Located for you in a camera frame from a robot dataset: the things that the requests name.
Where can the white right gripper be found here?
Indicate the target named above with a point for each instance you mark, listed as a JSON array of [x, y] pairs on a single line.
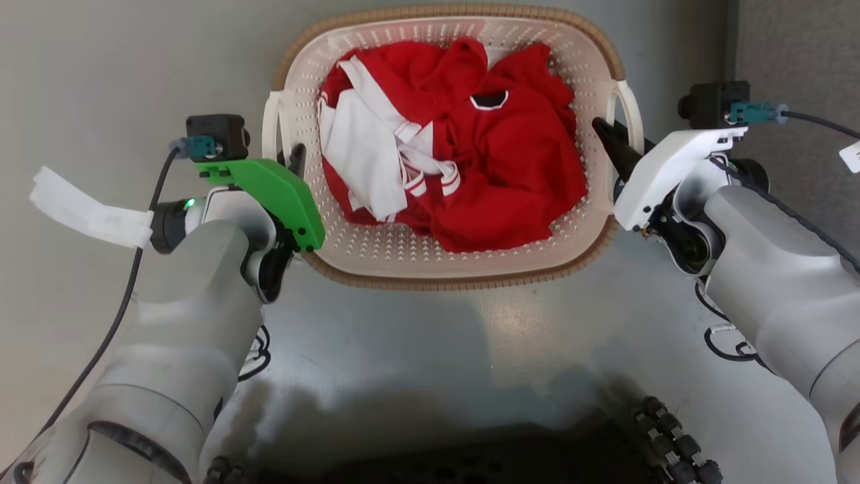
[[658, 168]]

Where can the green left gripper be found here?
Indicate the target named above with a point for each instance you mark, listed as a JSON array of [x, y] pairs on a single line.
[[282, 195]]

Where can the cream perforated plastic laundry basket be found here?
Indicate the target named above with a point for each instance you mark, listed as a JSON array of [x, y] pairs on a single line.
[[403, 259]]

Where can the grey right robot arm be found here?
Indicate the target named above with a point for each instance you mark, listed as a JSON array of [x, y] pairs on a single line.
[[772, 269]]

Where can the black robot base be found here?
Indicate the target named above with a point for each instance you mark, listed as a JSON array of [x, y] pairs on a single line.
[[470, 464]]

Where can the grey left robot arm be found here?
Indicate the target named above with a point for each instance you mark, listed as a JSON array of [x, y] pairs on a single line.
[[181, 323]]

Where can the white garment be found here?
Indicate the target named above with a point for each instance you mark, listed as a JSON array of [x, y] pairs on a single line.
[[363, 154]]

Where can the red garment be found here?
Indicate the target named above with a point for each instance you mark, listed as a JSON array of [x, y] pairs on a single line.
[[524, 168]]

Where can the grey fabric sofa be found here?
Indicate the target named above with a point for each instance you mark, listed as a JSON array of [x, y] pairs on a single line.
[[799, 54]]

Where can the white tape flag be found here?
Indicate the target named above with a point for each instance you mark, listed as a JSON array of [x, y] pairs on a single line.
[[87, 212]]

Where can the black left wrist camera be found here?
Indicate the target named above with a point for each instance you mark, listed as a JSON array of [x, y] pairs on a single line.
[[218, 128]]

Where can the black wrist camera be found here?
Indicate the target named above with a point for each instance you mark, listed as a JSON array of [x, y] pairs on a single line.
[[709, 101], [218, 128]]

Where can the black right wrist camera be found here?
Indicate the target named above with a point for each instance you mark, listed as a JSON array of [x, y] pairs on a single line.
[[709, 101]]

